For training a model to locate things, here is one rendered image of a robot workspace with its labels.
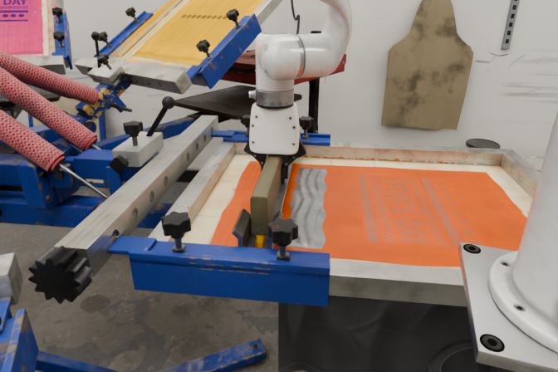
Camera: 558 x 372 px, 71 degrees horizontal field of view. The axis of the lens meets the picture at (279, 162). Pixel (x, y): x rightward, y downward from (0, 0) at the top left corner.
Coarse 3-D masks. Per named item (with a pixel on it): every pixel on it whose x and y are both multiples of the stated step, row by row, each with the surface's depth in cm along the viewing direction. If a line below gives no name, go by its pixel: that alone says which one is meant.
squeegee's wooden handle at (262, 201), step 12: (276, 156) 81; (264, 168) 75; (276, 168) 76; (264, 180) 70; (276, 180) 74; (252, 192) 67; (264, 192) 66; (276, 192) 75; (252, 204) 65; (264, 204) 65; (252, 216) 66; (264, 216) 65; (252, 228) 67; (264, 228) 66
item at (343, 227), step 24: (288, 216) 79; (336, 216) 79; (360, 216) 79; (480, 216) 79; (504, 216) 79; (216, 240) 71; (264, 240) 71; (336, 240) 71; (360, 240) 71; (504, 240) 71; (408, 264) 65; (432, 264) 65; (456, 264) 65
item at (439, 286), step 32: (224, 160) 99; (384, 160) 106; (416, 160) 105; (448, 160) 104; (480, 160) 103; (512, 160) 97; (192, 192) 81; (160, 224) 69; (352, 288) 57; (384, 288) 56; (416, 288) 56; (448, 288) 55
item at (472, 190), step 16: (256, 176) 97; (336, 176) 97; (352, 176) 97; (400, 176) 97; (416, 176) 97; (432, 176) 97; (448, 176) 97; (464, 176) 97; (480, 176) 97; (240, 192) 89; (288, 192) 89; (336, 192) 89; (352, 192) 89; (464, 192) 89; (480, 192) 89; (496, 192) 89; (464, 208) 82; (480, 208) 82; (496, 208) 82; (512, 208) 82
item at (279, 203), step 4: (288, 176) 87; (288, 180) 87; (284, 184) 83; (280, 188) 81; (284, 188) 82; (280, 192) 80; (284, 192) 80; (280, 196) 78; (284, 196) 79; (280, 200) 77; (276, 204) 75; (280, 204) 75; (276, 208) 74; (280, 208) 74; (276, 212) 73; (272, 216) 71
